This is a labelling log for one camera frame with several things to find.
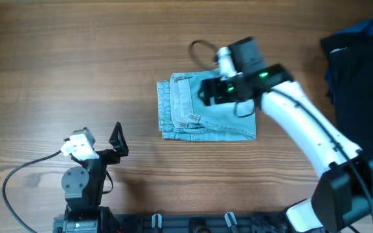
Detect light blue denim shorts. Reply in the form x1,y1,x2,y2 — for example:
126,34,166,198
157,71,256,142

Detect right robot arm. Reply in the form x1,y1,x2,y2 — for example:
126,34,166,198
198,37,373,232

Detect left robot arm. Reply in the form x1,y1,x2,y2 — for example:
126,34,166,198
52,122,129,233

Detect black garment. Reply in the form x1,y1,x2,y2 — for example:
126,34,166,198
321,33,373,151

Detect dark blue garment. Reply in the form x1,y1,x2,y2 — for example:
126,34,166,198
324,17,373,88

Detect left black camera cable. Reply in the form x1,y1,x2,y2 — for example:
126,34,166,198
1,150,63,233

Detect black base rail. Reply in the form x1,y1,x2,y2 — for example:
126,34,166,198
52,212,290,233

